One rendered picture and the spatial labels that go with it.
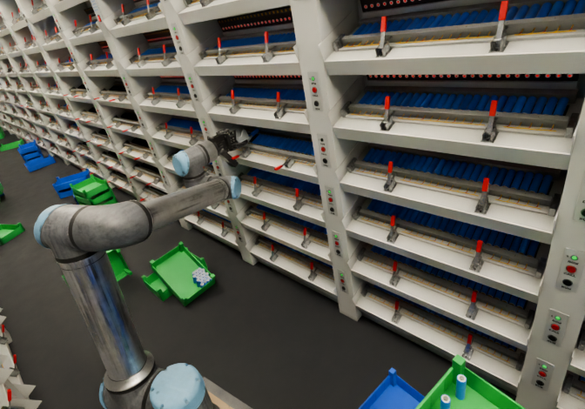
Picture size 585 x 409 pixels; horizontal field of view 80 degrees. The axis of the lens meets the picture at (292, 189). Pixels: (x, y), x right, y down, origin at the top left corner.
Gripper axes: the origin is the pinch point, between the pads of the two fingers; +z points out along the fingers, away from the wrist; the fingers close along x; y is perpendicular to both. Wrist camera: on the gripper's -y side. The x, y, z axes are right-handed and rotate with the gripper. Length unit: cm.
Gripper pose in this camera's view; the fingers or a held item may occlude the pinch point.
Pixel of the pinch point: (248, 137)
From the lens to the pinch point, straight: 160.2
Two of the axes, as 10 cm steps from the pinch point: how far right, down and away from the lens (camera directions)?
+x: -7.3, -2.1, 6.5
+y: -1.6, -8.7, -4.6
